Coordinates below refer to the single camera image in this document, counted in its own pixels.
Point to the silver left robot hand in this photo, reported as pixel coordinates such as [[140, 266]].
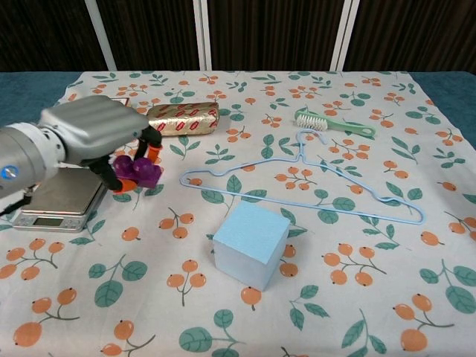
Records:
[[93, 130]]

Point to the purple toy building brick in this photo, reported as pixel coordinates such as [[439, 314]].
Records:
[[140, 171]]

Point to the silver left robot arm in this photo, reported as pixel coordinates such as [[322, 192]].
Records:
[[26, 160]]

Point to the silver digital kitchen scale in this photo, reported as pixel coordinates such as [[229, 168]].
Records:
[[63, 201]]

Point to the small red yellow box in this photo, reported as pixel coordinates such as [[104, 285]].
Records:
[[121, 101]]

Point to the gold foil wrapped package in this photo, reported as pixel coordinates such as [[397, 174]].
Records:
[[186, 119]]

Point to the light blue foam cube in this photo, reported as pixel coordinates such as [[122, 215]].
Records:
[[251, 245]]

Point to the green scrubbing brush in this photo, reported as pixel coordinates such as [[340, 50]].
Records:
[[327, 122]]

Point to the floral print tablecloth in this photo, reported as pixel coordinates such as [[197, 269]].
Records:
[[260, 316]]

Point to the white folding screen frame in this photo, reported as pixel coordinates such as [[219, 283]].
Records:
[[204, 33]]

